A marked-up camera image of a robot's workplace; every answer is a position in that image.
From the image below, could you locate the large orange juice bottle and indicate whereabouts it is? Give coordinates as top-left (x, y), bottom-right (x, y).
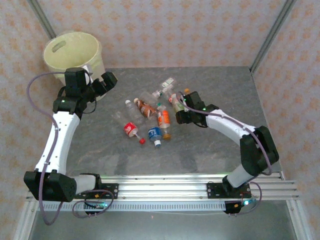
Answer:
top-left (167, 87), bottom-right (191, 114)

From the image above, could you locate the orange-label bottle with orange cap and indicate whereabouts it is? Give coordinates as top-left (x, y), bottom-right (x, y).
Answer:
top-left (156, 109), bottom-right (172, 140)

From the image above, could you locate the brown coffee bottle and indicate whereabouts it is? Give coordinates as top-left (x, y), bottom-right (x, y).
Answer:
top-left (133, 97), bottom-right (158, 120)

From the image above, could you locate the blue-label bottle white cap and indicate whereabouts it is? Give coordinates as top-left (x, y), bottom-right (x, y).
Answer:
top-left (147, 126), bottom-right (163, 148)

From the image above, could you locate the red cola bottle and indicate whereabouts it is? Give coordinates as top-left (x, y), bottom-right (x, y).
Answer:
top-left (123, 121), bottom-right (147, 146)

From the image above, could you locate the cream plastic bin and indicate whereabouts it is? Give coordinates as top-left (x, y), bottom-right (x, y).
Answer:
top-left (42, 30), bottom-right (106, 102)

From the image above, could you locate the small circuit board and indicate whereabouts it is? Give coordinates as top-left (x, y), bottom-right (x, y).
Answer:
top-left (224, 198), bottom-right (257, 216)
top-left (83, 199), bottom-right (108, 210)

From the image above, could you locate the grey metal panel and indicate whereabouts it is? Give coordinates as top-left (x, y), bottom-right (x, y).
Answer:
top-left (27, 211), bottom-right (298, 240)

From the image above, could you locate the purple cable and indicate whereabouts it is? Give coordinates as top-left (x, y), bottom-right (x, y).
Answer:
top-left (176, 91), bottom-right (274, 216)
top-left (26, 71), bottom-right (115, 226)

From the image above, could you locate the clear green-ring bottle green-white label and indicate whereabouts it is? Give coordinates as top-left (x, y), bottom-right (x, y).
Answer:
top-left (151, 76), bottom-right (176, 99)

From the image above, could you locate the clear green-ring bottle without label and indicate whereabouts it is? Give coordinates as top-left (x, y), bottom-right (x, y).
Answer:
top-left (139, 91), bottom-right (167, 111)

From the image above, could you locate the aluminium frame post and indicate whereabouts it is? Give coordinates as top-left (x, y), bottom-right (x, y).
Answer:
top-left (249, 0), bottom-right (297, 74)
top-left (26, 0), bottom-right (57, 40)

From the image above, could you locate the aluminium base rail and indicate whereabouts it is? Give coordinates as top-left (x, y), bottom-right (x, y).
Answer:
top-left (26, 174), bottom-right (301, 202)

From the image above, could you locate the white slotted cable duct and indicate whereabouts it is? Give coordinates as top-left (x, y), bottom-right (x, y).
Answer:
top-left (37, 201), bottom-right (227, 213)

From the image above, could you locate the aluminium side rail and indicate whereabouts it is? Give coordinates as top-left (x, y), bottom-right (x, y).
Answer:
top-left (287, 199), bottom-right (312, 240)
top-left (12, 198), bottom-right (40, 240)

